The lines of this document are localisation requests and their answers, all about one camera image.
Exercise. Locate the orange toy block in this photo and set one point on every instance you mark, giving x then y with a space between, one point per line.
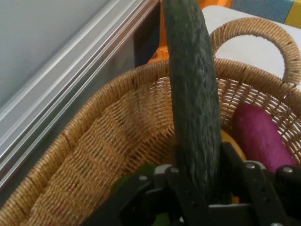
162 54

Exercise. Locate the yellow toy block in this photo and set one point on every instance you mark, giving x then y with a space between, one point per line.
295 13

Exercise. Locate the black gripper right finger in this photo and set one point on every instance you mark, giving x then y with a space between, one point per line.
263 193

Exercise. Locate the green bell pepper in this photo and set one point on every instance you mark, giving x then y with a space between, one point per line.
143 169

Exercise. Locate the blue toy block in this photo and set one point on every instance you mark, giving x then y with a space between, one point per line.
258 9

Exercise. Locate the aluminium rail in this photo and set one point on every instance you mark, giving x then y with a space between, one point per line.
70 58

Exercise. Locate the purple sweet potato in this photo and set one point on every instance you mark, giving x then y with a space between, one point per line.
258 136

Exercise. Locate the woven wicker basket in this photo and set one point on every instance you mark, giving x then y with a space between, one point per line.
94 153

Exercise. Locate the yellow-orange potato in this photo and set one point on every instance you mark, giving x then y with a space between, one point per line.
232 146

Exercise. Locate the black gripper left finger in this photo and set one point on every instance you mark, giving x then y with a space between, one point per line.
160 188

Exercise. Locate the dark green cucumber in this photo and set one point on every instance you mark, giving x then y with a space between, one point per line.
192 94

